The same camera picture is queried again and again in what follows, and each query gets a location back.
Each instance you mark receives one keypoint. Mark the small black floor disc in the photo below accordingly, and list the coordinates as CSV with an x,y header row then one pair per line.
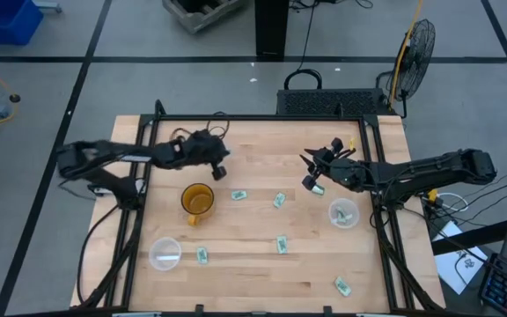
x,y
14,98

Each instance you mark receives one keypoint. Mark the white paper sheet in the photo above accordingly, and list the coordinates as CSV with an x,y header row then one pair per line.
x,y
456,264

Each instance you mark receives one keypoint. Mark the grey wooden pallet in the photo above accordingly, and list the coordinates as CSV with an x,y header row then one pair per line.
x,y
200,15

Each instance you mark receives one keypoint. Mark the black floor fan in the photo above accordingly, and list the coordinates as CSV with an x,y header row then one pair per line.
x,y
414,59

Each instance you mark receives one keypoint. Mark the black upright column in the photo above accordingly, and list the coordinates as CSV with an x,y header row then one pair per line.
x,y
272,31

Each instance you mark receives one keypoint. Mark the clear plastic bowl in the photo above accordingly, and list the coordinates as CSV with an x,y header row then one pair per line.
x,y
343,213

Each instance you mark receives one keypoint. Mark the black metal beam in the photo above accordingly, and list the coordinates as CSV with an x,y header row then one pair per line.
x,y
478,235

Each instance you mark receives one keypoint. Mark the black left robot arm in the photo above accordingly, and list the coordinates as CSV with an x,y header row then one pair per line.
x,y
104,152

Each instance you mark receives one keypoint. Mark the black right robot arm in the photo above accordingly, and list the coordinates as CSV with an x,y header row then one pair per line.
x,y
434,169

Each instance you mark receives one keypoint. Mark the yellow mug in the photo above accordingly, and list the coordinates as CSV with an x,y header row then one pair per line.
x,y
197,201

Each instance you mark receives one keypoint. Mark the green white sweetener packet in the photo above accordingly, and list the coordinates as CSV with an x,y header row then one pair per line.
x,y
318,190
279,200
202,255
343,286
239,194
282,244
342,216

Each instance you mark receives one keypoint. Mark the blue plastic bin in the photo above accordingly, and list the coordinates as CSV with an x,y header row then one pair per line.
x,y
2,19

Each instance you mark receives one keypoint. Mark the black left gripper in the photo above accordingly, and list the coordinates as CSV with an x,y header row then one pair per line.
x,y
196,149

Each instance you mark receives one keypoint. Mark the black aluminium table frame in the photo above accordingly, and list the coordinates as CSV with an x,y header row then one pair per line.
x,y
258,117

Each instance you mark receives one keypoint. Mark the small yellow clip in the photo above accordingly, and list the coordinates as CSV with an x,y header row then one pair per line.
x,y
352,143

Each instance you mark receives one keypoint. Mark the black perforated computer case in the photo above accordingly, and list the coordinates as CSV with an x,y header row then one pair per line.
x,y
332,102

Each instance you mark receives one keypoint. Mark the clear plastic cup left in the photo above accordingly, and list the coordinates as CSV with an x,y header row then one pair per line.
x,y
165,254

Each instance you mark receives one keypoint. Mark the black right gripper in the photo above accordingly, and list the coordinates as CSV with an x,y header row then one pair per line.
x,y
346,172

